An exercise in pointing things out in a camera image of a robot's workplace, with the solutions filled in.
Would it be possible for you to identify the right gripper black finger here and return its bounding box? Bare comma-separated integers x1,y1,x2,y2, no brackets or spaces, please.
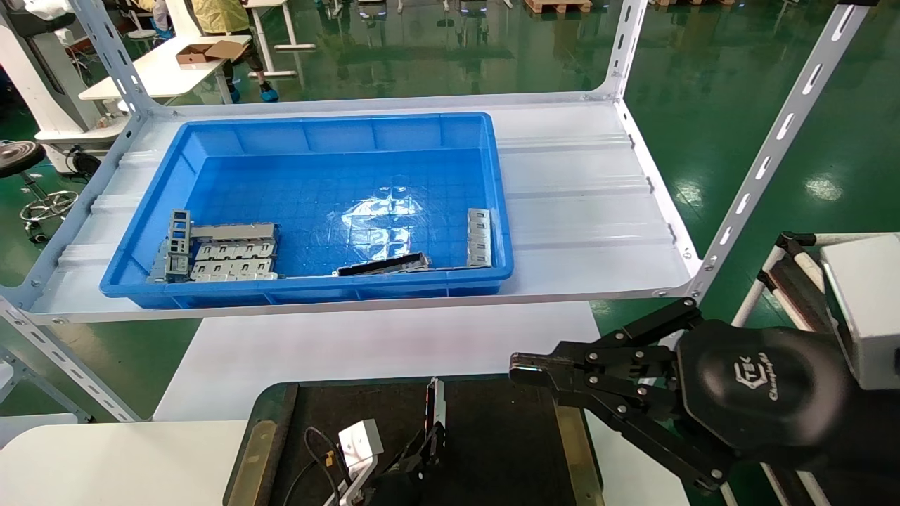
554,376,736,494
510,297,704,389

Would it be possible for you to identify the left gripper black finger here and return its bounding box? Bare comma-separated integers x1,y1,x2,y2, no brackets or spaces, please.
391,447,425,483
416,422,446,470

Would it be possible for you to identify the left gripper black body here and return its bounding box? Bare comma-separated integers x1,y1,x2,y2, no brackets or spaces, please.
364,469,431,506

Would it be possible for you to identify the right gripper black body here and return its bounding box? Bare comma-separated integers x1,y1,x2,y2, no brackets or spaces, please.
674,320,856,469

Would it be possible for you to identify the long black silver part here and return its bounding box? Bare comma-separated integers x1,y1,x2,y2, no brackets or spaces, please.
334,252,431,278
425,377,448,450

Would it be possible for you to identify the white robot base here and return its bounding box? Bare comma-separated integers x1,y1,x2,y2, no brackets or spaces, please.
0,0,131,174

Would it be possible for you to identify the black container tray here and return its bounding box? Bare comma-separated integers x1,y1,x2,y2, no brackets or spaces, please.
224,374,605,506

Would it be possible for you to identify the silver connector strip part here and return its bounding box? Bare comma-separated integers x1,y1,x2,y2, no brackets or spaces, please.
467,208,492,269

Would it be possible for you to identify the grey long housing part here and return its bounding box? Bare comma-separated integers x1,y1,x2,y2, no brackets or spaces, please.
193,241,277,261
188,259,280,282
190,223,279,244

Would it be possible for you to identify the white metal shelf rack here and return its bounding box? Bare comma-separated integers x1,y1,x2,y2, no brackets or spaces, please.
0,0,880,424

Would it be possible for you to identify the blue plastic bin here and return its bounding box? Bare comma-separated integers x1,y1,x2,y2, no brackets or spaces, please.
100,112,514,309

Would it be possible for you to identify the wooden pallet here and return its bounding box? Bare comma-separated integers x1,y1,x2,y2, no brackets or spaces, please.
524,0,593,15

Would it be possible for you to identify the open cardboard box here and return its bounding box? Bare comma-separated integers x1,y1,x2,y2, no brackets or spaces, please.
175,39,248,66

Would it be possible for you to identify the white work table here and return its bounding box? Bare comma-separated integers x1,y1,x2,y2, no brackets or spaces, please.
79,34,252,101

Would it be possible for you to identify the person in yellow coat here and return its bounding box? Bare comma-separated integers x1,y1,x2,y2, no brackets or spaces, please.
190,0,279,103

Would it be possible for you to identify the black round stool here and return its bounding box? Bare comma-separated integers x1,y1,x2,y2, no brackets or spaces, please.
0,141,79,245

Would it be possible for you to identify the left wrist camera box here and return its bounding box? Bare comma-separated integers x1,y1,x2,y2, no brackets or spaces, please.
337,419,385,486

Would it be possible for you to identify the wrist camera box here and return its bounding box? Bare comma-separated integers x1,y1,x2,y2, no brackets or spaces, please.
337,419,385,486
821,234,900,391

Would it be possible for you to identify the white black cart frame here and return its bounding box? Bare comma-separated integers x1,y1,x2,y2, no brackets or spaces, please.
731,231,900,506

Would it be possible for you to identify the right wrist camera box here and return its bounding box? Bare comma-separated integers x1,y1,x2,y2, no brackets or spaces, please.
821,234,900,391

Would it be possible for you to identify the grey upright frame part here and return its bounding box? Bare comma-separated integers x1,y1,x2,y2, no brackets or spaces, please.
167,209,193,255

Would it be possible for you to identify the white desk frame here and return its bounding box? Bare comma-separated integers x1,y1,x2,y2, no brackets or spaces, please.
243,0,317,79

